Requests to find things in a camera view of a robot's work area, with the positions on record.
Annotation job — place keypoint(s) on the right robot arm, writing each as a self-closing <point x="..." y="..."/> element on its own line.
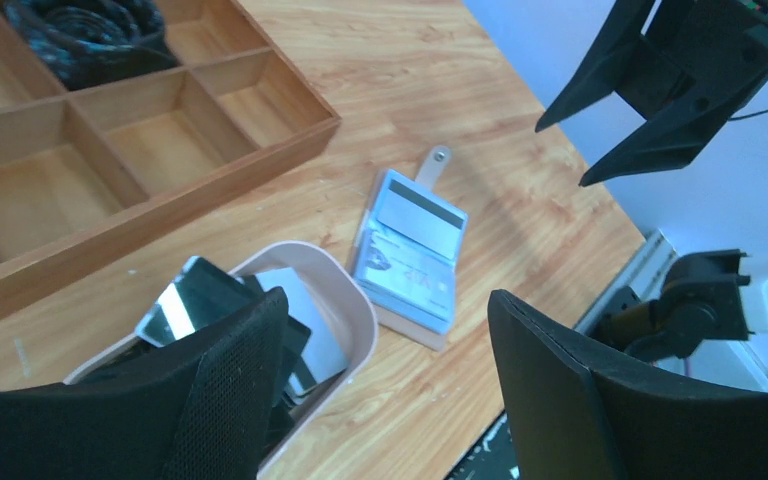
<point x="706" y="296"/>

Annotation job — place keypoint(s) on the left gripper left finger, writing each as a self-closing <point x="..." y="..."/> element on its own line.
<point x="196" y="409"/>

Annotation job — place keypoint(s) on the black flower cup centre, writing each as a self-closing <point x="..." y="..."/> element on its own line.
<point x="87" y="43"/>

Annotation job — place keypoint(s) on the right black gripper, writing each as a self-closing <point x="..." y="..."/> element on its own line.
<point x="716" y="43"/>

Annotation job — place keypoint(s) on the white card in tray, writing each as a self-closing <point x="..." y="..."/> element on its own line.
<point x="321" y="357"/>

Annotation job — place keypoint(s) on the silver white credit card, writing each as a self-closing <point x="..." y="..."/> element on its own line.
<point x="406" y="280"/>

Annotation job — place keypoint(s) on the brown wooden divider tray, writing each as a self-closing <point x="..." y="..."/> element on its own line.
<point x="88" y="176"/>

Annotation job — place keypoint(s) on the pink oval tray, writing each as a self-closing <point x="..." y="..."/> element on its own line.
<point x="345" y="308"/>

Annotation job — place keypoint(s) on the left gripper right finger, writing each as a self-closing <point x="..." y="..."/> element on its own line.
<point x="578" y="409"/>

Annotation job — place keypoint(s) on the pink leather card holder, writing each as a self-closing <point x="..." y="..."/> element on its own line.
<point x="429" y="172"/>

